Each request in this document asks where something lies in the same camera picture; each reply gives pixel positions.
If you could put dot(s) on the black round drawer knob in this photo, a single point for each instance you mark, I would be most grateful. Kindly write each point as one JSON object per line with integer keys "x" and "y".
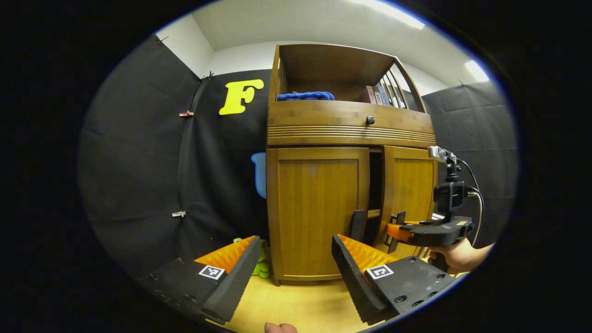
{"x": 370, "y": 120}

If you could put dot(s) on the wooden drawer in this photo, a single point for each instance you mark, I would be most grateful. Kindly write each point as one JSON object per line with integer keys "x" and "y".
{"x": 319, "y": 115}

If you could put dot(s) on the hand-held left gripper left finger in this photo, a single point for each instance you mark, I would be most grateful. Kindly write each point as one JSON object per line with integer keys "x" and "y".
{"x": 236, "y": 282}

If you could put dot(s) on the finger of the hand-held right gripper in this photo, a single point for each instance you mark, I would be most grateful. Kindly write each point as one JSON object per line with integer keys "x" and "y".
{"x": 397, "y": 232}

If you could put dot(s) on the blue knitted cloth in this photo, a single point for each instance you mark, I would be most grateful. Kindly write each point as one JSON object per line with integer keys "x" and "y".
{"x": 305, "y": 96}

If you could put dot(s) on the tan spine book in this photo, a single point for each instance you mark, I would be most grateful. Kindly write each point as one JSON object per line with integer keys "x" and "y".
{"x": 378, "y": 95}

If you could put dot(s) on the black backdrop cloth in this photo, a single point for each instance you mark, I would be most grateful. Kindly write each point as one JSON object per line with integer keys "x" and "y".
{"x": 138, "y": 162}

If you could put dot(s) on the long ceiling light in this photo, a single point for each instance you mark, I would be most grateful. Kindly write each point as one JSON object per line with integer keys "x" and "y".
{"x": 393, "y": 11}

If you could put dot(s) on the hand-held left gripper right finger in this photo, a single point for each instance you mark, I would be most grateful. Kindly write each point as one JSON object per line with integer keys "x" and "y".
{"x": 354, "y": 282}

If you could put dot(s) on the wooden inner shelf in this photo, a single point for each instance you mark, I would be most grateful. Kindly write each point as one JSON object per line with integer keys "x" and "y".
{"x": 373, "y": 213}

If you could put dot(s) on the lavender spine book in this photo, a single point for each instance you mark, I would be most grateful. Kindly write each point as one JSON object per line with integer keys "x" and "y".
{"x": 384, "y": 95}

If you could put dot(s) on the wooden double-door shoe cabinet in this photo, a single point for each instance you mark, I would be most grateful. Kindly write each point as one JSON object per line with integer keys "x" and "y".
{"x": 351, "y": 134}

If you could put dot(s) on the pink spine book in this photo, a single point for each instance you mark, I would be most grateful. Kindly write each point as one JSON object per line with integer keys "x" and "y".
{"x": 370, "y": 95}

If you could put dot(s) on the wooden shoe cabinet door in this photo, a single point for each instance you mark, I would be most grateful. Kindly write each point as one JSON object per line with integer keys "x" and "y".
{"x": 314, "y": 212}
{"x": 411, "y": 185}

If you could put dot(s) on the green plush toy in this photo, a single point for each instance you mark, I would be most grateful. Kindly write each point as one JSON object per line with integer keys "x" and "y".
{"x": 261, "y": 268}

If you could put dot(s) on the square ceiling light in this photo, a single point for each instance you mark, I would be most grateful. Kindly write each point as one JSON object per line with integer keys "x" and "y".
{"x": 477, "y": 70}

